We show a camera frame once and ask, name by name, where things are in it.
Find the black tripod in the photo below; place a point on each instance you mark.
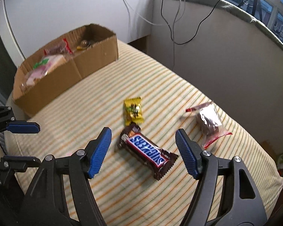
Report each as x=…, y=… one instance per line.
x=252, y=7

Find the clear red-edged snack packet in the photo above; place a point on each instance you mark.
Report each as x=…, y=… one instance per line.
x=210, y=122

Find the green candy wrapper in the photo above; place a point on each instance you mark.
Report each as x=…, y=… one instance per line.
x=44, y=61

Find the packaged bread slice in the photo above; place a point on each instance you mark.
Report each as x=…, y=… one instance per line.
x=33, y=76

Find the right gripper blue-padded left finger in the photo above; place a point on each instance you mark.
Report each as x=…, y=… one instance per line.
x=45, y=200

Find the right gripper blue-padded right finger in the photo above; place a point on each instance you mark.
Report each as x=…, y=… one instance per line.
x=240, y=202

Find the brown Snickers bar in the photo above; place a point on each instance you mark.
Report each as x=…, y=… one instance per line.
x=151, y=155

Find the tan candy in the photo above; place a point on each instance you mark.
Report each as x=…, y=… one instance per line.
x=83, y=45

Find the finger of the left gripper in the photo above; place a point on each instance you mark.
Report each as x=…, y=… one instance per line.
x=19, y=163
x=23, y=127

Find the striped beige cushion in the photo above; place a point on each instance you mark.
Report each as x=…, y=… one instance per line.
x=125, y=190

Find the yellow candy packet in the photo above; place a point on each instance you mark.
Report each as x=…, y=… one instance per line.
x=133, y=110

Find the clear red nut packet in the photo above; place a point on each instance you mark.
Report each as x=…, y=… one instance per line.
x=62, y=48

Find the brown cardboard box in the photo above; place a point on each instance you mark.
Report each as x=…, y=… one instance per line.
x=82, y=63

